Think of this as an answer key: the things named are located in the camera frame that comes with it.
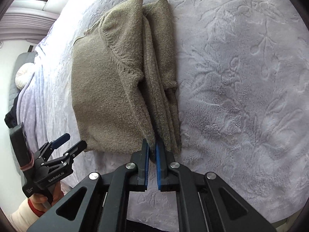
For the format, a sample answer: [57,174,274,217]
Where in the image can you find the white left sleeve forearm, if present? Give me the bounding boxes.
[7,199,47,232]

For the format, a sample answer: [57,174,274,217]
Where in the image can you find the black clothing beside bed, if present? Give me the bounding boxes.
[4,95,19,128]

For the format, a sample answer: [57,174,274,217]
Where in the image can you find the person's left hand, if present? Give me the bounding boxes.
[29,182,64,212]

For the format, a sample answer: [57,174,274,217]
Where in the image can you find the round white cushion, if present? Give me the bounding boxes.
[15,62,35,90]

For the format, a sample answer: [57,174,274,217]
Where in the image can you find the grey padded headboard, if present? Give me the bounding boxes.
[8,51,38,126]

